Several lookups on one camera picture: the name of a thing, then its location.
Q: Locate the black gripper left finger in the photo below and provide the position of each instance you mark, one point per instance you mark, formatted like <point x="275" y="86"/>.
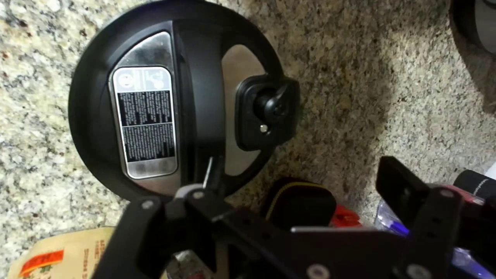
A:
<point x="151" y="233"/>

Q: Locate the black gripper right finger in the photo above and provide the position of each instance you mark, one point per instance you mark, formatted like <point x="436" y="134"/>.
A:
<point x="432" y="216"/>

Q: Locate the black cooker lid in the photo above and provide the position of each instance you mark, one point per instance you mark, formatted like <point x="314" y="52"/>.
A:
<point x="176" y="94"/>

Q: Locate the silver black pressure cooker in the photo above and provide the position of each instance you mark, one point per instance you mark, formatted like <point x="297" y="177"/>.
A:
<point x="477" y="22"/>

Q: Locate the Fiji water bottle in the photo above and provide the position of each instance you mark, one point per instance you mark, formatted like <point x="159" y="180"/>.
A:
<point x="385" y="219"/>

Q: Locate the black soda can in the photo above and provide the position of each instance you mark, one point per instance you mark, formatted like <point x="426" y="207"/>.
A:
<point x="478" y="185"/>

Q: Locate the orange paper snack bag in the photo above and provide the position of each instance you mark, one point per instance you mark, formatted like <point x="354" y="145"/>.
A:
<point x="83" y="255"/>

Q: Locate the black glasses case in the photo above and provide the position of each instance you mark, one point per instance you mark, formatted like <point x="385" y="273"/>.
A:
<point x="292" y="202"/>

